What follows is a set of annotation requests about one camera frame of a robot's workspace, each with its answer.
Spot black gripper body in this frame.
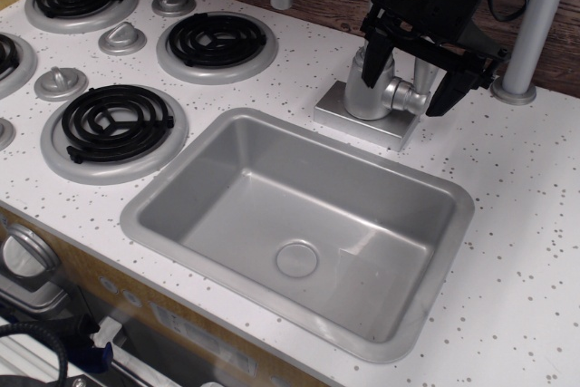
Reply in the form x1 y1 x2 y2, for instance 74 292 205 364
361 0 508 89

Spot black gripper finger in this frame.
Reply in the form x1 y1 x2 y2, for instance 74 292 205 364
426 71 476 117
362 32 394 88

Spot silver faucet lever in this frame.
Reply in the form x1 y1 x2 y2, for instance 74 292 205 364
382 58 440 116

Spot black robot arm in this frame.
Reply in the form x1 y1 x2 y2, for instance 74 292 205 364
361 0 528 117

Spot grey support pole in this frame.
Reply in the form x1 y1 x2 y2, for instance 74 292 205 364
491 0 560 106

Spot silver faucet with base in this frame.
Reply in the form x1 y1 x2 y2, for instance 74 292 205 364
270 0 420 151

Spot back right stove burner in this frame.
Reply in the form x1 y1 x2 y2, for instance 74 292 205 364
156 12 278 85

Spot grey plastic sink basin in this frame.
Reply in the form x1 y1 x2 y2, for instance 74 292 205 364
120 109 475 363

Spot silver stove knob top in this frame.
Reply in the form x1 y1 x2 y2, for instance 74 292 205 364
151 0 197 17

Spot silver stove knob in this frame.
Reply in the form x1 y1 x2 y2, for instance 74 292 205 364
151 0 197 17
98 22 147 56
34 67 88 102

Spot silver stove knob middle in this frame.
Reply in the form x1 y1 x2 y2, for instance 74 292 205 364
98 22 147 56

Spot front right stove burner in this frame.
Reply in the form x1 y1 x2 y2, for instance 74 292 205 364
41 84 189 185

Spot back left stove burner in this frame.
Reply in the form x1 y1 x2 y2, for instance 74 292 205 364
24 0 139 34

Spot silver stove knob lower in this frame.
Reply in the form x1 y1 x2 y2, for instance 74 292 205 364
34 67 88 102

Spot left edge stove burner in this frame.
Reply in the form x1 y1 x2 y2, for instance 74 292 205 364
1 34 37 99

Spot silver oven dial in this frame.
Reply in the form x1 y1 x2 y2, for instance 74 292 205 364
1 224 60 291

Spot black cable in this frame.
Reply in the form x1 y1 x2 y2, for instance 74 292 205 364
0 319 101 387

